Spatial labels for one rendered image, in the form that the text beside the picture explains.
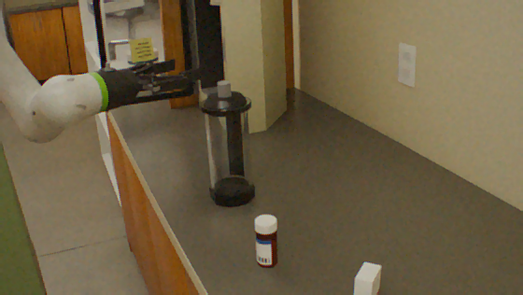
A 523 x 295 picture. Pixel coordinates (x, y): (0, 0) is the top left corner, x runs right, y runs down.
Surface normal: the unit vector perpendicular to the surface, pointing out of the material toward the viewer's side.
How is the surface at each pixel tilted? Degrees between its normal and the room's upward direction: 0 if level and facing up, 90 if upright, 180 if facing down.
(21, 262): 90
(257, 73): 90
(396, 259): 0
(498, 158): 90
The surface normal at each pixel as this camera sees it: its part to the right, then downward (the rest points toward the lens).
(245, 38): 0.41, 0.34
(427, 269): -0.04, -0.92
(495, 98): -0.91, 0.20
